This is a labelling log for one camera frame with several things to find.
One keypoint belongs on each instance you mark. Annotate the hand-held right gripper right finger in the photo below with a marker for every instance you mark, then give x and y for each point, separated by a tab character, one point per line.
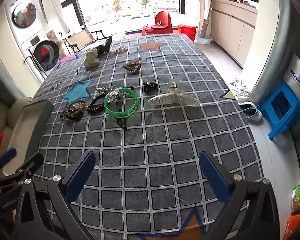
212	175

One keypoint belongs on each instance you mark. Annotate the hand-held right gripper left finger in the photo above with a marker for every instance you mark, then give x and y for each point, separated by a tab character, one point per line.
81	173

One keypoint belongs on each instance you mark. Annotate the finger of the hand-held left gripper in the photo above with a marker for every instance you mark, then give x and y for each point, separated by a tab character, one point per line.
6	155
31	164

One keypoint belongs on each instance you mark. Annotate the beige tray mat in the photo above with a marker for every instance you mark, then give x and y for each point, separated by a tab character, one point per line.
40	120

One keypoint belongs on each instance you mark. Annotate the small black hair claw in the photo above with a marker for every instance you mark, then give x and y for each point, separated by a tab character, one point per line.
150	85

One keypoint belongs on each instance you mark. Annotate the beige sofa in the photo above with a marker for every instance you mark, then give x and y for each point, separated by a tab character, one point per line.
13	110

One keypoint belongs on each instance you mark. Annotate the grey checked blanket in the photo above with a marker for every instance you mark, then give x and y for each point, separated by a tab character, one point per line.
165	142

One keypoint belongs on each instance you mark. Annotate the silver shoe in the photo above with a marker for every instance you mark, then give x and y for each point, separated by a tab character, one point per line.
255	116
247	105

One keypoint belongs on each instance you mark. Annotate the clear crystal hair clip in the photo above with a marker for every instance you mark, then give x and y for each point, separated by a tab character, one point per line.
113	95

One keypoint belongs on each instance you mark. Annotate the blue plastic stool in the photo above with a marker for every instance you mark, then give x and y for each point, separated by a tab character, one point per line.
270	107

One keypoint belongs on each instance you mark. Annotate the white cloth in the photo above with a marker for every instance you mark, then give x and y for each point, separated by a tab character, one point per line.
240	87

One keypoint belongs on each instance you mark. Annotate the orange snack packet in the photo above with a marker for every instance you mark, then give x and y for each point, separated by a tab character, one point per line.
293	226

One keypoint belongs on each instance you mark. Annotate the white washing machine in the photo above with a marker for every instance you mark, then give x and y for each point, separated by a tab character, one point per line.
46	52

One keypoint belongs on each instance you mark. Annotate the cream polka-dot scrunchie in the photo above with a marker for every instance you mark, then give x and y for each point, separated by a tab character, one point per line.
91	61

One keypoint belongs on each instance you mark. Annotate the white paper bag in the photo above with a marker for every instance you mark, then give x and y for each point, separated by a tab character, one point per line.
297	77

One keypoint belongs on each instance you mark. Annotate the light-blue basin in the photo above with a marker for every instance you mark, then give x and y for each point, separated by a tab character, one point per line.
203	40

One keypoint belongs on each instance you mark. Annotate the folding chair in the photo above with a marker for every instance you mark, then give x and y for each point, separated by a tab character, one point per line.
80	38

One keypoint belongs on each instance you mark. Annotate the white dryer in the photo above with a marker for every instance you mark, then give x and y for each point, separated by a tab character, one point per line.
23	15

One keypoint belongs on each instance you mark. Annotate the red bucket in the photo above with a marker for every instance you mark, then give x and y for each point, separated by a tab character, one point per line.
187	31

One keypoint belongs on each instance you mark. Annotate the mop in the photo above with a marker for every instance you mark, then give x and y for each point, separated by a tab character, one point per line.
205	27

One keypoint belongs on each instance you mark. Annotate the beige cabinet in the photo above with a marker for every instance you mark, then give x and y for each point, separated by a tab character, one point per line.
230	27

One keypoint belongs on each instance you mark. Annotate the white curtain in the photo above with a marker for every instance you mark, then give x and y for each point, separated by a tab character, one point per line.
55	5

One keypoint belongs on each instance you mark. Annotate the red plastic chair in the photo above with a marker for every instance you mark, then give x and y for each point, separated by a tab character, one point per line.
163	18

